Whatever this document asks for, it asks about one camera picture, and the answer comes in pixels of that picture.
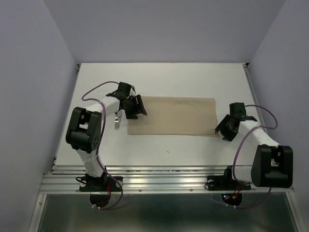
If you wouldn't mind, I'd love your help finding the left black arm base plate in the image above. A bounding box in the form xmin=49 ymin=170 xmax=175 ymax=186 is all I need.
xmin=75 ymin=175 xmax=121 ymax=192

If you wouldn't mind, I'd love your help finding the silver knife teal handle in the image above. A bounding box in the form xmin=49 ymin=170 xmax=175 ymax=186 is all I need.
xmin=117 ymin=110 xmax=122 ymax=122

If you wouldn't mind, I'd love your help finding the silver fork teal handle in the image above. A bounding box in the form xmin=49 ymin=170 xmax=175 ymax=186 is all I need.
xmin=114 ymin=111 xmax=121 ymax=130

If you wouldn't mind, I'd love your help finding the aluminium rail frame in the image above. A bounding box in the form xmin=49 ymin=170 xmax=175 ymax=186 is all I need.
xmin=30 ymin=63 xmax=302 ymax=232

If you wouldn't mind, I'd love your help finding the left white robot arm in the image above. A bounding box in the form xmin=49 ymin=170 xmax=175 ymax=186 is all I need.
xmin=66 ymin=81 xmax=147 ymax=190

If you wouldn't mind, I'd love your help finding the beige cloth napkin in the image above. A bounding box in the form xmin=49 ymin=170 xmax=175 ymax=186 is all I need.
xmin=127 ymin=96 xmax=218 ymax=137

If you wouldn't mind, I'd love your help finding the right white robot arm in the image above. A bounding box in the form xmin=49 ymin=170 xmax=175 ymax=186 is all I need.
xmin=215 ymin=102 xmax=293 ymax=189

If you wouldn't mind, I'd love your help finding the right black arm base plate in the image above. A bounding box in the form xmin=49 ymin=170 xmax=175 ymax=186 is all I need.
xmin=205 ymin=175 xmax=251 ymax=191

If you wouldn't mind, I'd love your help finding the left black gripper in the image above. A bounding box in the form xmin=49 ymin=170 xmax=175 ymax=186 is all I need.
xmin=123 ymin=95 xmax=147 ymax=119

